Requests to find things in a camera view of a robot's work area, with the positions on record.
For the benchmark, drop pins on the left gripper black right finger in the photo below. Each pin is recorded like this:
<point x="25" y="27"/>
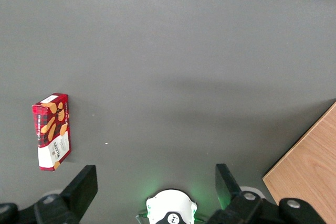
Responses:
<point x="236" y="205"/>

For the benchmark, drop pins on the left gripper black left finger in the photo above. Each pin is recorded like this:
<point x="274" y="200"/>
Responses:
<point x="68" y="200"/>

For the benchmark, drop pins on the red cookie box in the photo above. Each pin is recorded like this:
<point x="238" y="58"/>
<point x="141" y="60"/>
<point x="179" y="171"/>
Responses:
<point x="52" y="129"/>

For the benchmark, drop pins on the wooden two-drawer cabinet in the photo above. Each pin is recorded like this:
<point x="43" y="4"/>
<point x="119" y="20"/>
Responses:
<point x="309" y="161"/>

